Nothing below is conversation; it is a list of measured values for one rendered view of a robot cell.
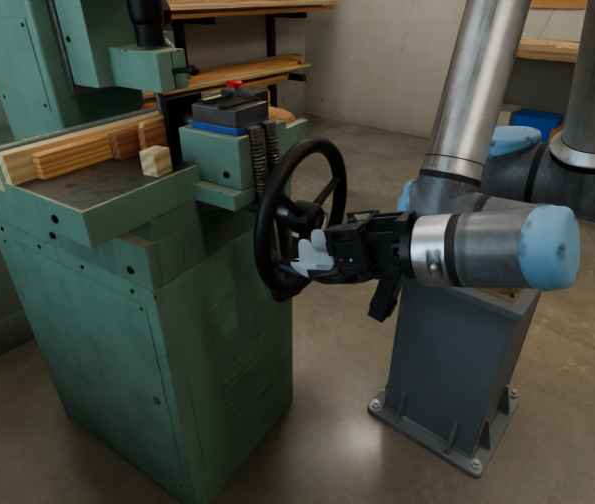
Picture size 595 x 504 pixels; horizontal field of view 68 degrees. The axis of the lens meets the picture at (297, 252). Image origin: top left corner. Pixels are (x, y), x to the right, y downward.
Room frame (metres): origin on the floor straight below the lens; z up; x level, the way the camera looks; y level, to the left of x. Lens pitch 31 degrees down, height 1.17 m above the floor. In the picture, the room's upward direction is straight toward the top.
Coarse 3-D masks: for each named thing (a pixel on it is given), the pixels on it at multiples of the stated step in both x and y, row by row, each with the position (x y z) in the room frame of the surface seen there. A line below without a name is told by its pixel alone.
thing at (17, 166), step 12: (216, 96) 1.07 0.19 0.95; (132, 120) 0.85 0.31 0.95; (144, 120) 0.87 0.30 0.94; (84, 132) 0.77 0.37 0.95; (96, 132) 0.78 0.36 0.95; (108, 132) 0.80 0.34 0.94; (36, 144) 0.70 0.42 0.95; (48, 144) 0.71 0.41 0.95; (60, 144) 0.72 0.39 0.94; (0, 156) 0.65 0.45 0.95; (12, 156) 0.66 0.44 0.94; (24, 156) 0.67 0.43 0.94; (12, 168) 0.65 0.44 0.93; (24, 168) 0.67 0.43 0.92; (12, 180) 0.65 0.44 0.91; (24, 180) 0.66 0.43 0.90
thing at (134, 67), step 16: (112, 48) 0.91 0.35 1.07; (128, 48) 0.90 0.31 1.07; (144, 48) 0.90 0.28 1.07; (160, 48) 0.90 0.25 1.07; (176, 48) 0.90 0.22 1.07; (112, 64) 0.91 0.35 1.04; (128, 64) 0.89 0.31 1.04; (144, 64) 0.86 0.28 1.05; (160, 64) 0.85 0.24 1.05; (176, 64) 0.88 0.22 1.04; (128, 80) 0.89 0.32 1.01; (144, 80) 0.87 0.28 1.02; (160, 80) 0.84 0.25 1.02; (176, 80) 0.88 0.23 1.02; (160, 96) 0.89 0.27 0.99
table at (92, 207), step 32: (288, 128) 0.98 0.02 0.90; (128, 160) 0.76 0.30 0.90; (32, 192) 0.62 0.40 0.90; (64, 192) 0.62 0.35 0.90; (96, 192) 0.62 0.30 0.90; (128, 192) 0.62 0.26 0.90; (160, 192) 0.67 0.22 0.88; (192, 192) 0.73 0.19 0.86; (224, 192) 0.69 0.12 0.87; (256, 192) 0.73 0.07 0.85; (64, 224) 0.58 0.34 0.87; (96, 224) 0.57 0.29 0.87; (128, 224) 0.61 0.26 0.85
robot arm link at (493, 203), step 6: (492, 198) 0.56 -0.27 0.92; (498, 198) 0.56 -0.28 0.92; (504, 198) 0.56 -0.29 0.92; (486, 204) 0.55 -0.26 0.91; (492, 204) 0.54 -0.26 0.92; (498, 204) 0.54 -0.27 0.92; (504, 204) 0.54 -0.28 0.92; (510, 204) 0.54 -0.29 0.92; (516, 204) 0.54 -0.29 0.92; (522, 204) 0.53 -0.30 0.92; (528, 204) 0.53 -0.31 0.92; (534, 204) 0.53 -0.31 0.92; (540, 204) 0.56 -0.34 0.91; (546, 204) 0.55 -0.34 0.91; (486, 210) 0.54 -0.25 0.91; (492, 210) 0.53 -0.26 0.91
